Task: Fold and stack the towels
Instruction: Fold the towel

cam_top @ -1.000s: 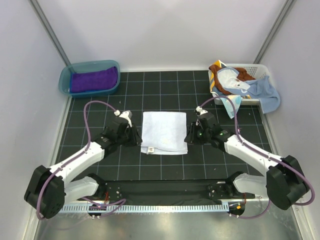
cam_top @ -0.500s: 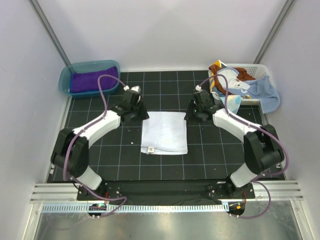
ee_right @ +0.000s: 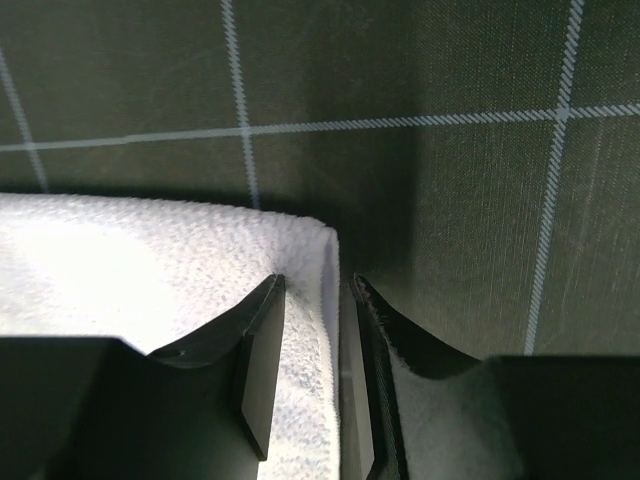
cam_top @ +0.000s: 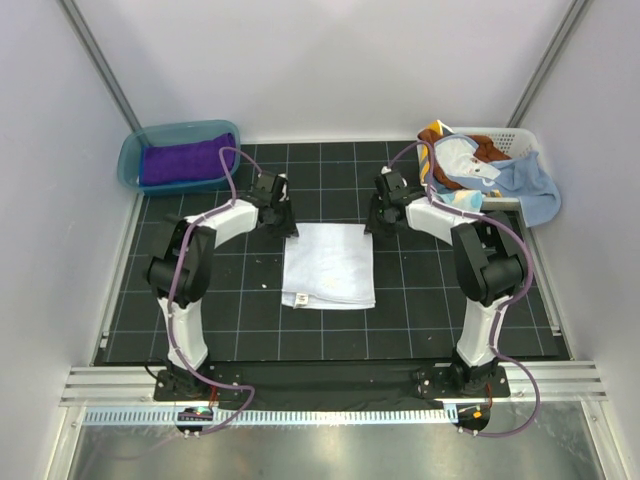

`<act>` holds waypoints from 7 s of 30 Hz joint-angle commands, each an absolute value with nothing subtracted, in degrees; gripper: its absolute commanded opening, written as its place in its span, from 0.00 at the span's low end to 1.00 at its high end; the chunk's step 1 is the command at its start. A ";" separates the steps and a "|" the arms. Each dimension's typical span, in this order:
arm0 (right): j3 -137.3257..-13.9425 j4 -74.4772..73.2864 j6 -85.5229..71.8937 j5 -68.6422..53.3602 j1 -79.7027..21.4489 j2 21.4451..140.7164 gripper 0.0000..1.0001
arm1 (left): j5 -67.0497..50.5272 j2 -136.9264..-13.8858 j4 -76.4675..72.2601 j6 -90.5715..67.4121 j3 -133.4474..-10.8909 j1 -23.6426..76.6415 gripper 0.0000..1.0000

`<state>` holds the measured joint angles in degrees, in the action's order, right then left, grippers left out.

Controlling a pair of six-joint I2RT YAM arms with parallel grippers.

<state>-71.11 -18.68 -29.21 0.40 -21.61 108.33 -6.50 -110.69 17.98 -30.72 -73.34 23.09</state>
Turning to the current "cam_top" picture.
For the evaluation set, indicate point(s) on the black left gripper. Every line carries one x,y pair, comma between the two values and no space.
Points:
289,228

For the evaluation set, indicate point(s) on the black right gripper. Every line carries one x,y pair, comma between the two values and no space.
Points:
373,225

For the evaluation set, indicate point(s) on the purple towel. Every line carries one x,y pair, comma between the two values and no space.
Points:
185,163

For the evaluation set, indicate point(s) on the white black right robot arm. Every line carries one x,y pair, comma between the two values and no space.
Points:
491,263

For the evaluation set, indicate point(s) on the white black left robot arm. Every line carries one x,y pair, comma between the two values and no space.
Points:
181,265

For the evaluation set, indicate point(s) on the white printed towel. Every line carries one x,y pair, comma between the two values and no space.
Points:
465,157

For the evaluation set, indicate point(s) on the teal transparent plastic bin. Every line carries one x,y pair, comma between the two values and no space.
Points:
176,134

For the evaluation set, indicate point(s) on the brown towel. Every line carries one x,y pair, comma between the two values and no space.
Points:
450,165

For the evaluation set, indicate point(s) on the light blue towel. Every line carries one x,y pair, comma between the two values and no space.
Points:
524,179

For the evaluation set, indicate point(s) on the white laundry basket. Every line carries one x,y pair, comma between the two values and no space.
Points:
461,160

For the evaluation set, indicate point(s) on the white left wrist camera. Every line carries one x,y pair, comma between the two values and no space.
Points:
282,187

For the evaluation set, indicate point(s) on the aluminium frame rail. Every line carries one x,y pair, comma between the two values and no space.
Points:
114,385

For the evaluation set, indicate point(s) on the slotted cable duct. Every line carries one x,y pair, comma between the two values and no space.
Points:
183,416

